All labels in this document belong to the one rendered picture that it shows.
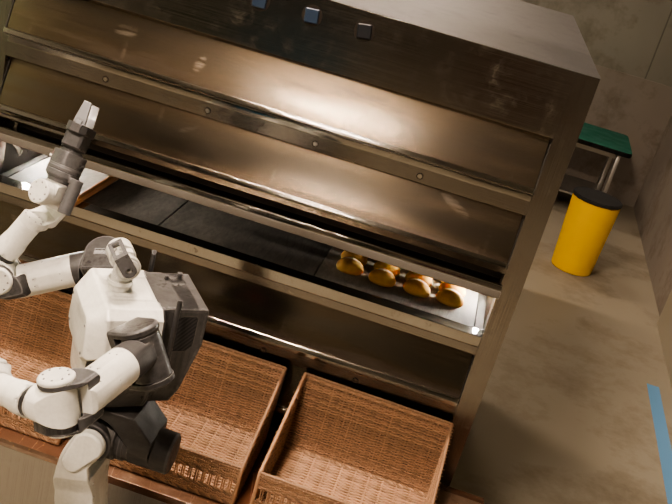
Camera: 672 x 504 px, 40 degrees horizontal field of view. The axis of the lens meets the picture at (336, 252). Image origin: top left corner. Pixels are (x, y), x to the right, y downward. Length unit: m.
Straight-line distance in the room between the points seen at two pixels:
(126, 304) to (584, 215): 5.57
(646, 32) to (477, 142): 7.12
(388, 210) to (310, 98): 0.44
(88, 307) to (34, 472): 1.01
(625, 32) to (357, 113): 7.18
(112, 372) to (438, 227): 1.34
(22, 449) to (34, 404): 1.19
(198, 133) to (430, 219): 0.82
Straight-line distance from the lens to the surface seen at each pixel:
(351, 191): 3.02
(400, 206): 3.00
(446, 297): 3.27
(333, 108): 2.96
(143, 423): 2.47
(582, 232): 7.51
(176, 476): 3.04
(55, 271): 2.55
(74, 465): 2.56
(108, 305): 2.27
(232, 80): 3.02
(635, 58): 9.99
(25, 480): 3.23
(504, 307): 3.10
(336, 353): 3.22
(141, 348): 2.12
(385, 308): 3.14
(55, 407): 1.97
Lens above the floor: 2.48
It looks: 22 degrees down
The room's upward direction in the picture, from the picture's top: 16 degrees clockwise
